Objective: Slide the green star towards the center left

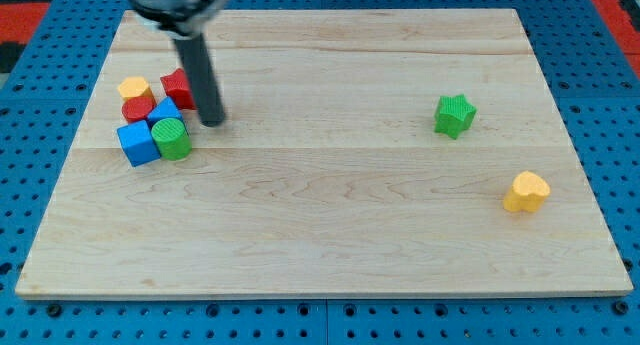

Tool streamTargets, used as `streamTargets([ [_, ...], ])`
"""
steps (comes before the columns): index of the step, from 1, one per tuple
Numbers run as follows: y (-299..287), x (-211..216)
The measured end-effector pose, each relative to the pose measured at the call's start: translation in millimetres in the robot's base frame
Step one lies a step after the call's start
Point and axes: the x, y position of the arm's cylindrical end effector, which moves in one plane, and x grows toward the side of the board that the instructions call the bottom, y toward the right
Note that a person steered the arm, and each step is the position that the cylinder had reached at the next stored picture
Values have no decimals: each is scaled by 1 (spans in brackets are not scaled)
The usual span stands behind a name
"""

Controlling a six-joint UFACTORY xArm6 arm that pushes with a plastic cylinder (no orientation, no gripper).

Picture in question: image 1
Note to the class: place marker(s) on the green star block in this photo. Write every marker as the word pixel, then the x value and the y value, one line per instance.
pixel 453 115

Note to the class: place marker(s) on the yellow hexagon block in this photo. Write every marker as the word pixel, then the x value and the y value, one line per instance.
pixel 135 86

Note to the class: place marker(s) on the yellow heart block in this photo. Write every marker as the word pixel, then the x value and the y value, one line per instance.
pixel 527 193

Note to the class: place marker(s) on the red cylinder block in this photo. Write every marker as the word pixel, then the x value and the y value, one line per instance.
pixel 137 108

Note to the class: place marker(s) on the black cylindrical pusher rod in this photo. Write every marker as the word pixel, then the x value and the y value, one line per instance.
pixel 195 60

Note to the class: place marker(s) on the blue triangle block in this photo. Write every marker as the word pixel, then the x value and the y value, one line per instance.
pixel 164 110

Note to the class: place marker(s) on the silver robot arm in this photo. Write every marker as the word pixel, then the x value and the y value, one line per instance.
pixel 184 21

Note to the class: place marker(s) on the red star block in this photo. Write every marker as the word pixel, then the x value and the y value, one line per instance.
pixel 176 87

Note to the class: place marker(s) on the blue cube block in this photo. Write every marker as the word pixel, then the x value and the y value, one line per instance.
pixel 137 143

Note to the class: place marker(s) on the light wooden board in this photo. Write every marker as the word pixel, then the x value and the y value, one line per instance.
pixel 327 179

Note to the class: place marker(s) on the green cylinder block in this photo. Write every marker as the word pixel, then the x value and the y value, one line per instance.
pixel 171 138

